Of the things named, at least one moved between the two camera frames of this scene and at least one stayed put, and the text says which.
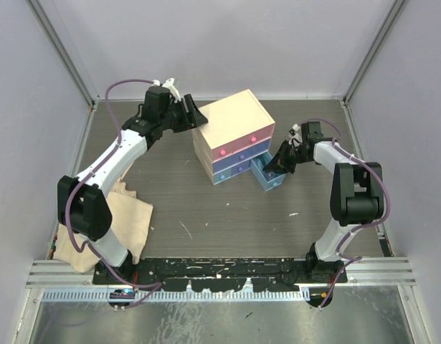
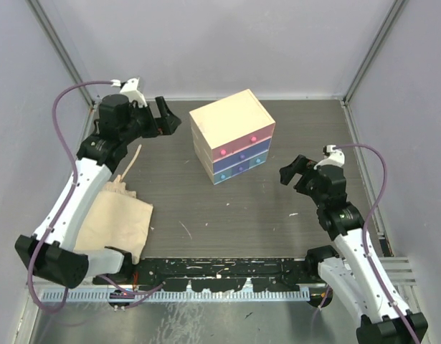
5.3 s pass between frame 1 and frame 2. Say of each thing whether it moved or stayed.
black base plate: stayed
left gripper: moved
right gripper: moved
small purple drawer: stayed
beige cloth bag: stayed
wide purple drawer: stayed
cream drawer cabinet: stayed
